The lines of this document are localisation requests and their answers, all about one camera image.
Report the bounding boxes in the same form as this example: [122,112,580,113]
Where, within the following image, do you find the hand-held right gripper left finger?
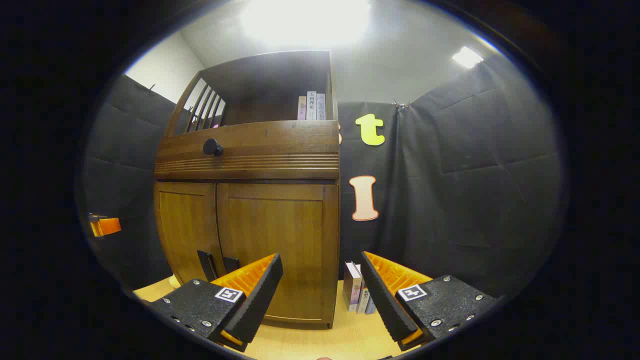
[145,252,284,353]

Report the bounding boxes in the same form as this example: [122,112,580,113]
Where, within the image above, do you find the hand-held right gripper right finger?
[360,251,501,352]

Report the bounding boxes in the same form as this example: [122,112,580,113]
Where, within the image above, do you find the wooden cabinet door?
[216,183,340,326]
[154,181,226,286]

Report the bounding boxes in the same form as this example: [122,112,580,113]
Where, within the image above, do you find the wooden double-door shoe cabinet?
[154,50,341,329]

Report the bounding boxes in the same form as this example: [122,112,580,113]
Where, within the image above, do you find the white pink paperback book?
[342,261,364,313]

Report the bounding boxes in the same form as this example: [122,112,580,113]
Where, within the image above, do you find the ribbed wooden drawer front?
[154,120,340,181]

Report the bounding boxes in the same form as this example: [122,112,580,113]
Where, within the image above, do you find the black backdrop cloth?
[82,52,566,301]

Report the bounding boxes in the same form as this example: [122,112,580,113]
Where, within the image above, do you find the small ceiling light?
[452,46,485,70]

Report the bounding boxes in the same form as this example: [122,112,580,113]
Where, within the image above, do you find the large ceiling light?
[239,0,372,47]

